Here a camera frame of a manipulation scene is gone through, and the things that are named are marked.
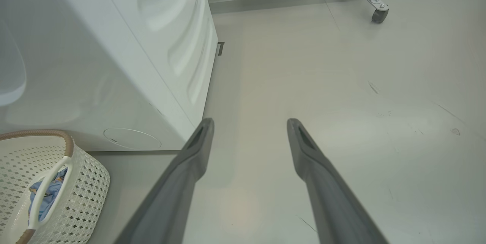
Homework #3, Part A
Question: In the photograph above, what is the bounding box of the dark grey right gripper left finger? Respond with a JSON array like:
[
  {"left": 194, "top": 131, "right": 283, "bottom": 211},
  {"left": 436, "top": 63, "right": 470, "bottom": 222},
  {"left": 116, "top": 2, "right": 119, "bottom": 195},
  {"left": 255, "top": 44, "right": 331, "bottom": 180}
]
[{"left": 114, "top": 118, "right": 215, "bottom": 244}]

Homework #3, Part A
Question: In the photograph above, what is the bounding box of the white front-load washing machine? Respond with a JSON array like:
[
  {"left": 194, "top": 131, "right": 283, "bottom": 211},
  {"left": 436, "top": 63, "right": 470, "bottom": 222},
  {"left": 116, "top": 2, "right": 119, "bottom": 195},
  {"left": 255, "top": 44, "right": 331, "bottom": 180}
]
[{"left": 0, "top": 0, "right": 219, "bottom": 153}]

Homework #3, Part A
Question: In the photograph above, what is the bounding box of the white perforated basket brown rim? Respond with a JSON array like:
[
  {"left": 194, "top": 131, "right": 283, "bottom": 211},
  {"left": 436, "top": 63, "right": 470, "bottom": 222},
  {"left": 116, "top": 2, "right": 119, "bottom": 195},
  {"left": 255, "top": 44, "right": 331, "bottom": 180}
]
[{"left": 0, "top": 129, "right": 111, "bottom": 244}]

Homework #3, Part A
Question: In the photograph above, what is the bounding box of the blue cartoon garment beige trim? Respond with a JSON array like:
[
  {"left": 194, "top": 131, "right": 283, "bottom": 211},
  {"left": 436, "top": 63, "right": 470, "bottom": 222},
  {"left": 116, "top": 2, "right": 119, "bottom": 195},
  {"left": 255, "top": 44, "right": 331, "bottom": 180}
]
[{"left": 28, "top": 168, "right": 69, "bottom": 222}]

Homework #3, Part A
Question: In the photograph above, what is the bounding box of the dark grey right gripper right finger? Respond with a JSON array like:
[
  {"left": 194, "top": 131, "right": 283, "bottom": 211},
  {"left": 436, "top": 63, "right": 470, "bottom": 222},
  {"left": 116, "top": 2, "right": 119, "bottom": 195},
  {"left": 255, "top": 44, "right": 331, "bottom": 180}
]
[{"left": 286, "top": 118, "right": 390, "bottom": 244}]

